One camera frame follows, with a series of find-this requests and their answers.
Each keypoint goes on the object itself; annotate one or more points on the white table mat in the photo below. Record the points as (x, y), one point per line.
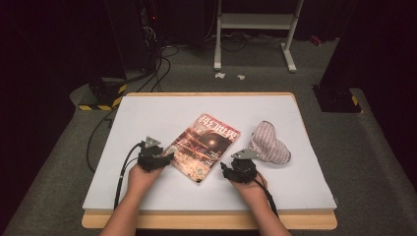
(157, 114)

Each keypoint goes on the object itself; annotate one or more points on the striped pink fabric pouch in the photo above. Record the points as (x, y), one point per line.
(268, 144)

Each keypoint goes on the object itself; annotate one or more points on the white metal stand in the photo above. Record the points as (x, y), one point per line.
(255, 21)

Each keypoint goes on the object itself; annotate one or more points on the small red object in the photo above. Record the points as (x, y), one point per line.
(315, 40)

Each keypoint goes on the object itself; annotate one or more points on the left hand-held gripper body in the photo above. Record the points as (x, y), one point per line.
(150, 157)

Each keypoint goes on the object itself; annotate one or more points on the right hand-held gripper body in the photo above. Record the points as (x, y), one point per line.
(244, 168)

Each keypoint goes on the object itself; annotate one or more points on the person's right hand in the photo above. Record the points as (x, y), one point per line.
(250, 190)

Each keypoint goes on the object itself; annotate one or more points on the wooden table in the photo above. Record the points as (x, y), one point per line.
(209, 221)

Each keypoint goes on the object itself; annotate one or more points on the dark equipment rack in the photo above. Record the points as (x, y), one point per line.
(149, 32)

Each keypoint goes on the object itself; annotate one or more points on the person's left hand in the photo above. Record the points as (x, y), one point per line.
(142, 180)

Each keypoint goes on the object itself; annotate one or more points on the red magazine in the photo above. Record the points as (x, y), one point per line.
(203, 147)

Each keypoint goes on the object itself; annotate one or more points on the white paper scrap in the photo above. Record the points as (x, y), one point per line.
(241, 77)
(220, 75)

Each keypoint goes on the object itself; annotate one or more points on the black stand base striped tape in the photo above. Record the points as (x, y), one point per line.
(337, 100)
(105, 95)

